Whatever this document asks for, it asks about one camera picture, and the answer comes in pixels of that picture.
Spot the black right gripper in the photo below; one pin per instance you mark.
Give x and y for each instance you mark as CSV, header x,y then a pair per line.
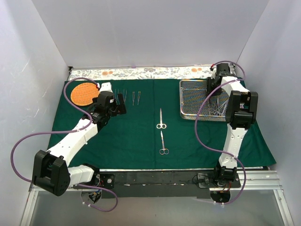
x,y
213,85

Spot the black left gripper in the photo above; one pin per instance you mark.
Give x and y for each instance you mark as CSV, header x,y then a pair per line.
x,y
117,106

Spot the metal mesh instrument tray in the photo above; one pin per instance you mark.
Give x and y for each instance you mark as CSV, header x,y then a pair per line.
x,y
192,95

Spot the green surgical cloth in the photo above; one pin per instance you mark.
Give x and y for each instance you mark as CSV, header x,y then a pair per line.
x,y
132,141

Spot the round woven bamboo tray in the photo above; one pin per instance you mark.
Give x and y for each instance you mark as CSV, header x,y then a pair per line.
x,y
83,94

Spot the steel surgical scissors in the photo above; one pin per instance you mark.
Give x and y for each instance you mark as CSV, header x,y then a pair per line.
x,y
163,150
161,125

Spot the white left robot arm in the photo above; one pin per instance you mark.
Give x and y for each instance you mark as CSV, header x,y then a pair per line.
x,y
51,170

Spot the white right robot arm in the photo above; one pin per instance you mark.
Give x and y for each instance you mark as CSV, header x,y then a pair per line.
x,y
240,115

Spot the steel surgical forceps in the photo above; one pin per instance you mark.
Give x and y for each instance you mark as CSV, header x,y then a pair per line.
x,y
217,106

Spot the floral patterned table mat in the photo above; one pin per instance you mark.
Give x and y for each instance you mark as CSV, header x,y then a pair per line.
x,y
142,73

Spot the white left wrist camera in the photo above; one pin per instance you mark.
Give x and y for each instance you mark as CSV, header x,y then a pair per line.
x,y
104,87

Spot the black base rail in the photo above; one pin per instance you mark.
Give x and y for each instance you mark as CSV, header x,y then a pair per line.
x,y
162,183

